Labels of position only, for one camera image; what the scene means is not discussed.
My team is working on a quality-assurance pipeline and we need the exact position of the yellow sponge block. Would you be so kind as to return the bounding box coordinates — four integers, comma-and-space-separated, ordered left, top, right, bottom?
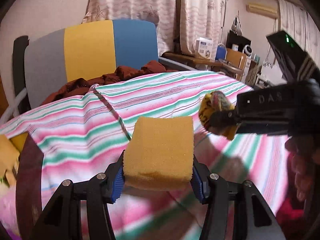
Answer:
123, 116, 194, 191

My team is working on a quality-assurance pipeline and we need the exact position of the yellow patterned sock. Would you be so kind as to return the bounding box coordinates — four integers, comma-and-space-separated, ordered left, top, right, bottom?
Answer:
199, 90, 239, 140

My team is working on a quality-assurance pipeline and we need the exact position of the person's right hand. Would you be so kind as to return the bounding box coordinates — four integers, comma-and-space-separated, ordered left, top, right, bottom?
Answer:
285, 137, 319, 202

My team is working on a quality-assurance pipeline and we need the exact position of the striped pink green bedspread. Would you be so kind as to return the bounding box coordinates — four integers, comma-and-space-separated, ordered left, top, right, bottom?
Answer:
1, 71, 288, 239

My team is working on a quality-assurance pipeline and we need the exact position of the wooden side table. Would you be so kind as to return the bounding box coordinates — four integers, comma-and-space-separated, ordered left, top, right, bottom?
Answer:
161, 52, 243, 80

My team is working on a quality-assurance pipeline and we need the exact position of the dark red blanket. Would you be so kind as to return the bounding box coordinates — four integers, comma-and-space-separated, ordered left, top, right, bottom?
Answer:
41, 60, 176, 105

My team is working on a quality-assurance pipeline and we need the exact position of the gold metal tin tray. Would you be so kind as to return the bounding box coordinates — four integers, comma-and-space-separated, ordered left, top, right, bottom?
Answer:
0, 132, 45, 240

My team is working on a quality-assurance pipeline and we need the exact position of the white blue tissue box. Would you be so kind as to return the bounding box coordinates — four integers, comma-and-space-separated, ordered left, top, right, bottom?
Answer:
195, 37, 213, 60

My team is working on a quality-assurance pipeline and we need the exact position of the grey yellow blue headboard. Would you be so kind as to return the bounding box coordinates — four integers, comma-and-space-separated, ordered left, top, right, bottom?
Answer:
24, 20, 158, 108

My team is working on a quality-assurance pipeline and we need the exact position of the black rolled mat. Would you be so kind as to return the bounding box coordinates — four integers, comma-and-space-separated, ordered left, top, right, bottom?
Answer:
12, 35, 31, 114

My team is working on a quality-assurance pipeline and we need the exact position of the pink patterned curtain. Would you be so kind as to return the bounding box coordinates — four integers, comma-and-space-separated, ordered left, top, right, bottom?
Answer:
82, 0, 222, 58

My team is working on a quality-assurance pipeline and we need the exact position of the wall air conditioner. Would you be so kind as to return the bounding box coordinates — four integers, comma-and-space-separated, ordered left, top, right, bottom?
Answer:
246, 3, 278, 19

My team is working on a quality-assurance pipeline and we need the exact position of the white bed rail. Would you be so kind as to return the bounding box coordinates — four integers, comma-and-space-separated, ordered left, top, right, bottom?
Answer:
0, 88, 27, 125

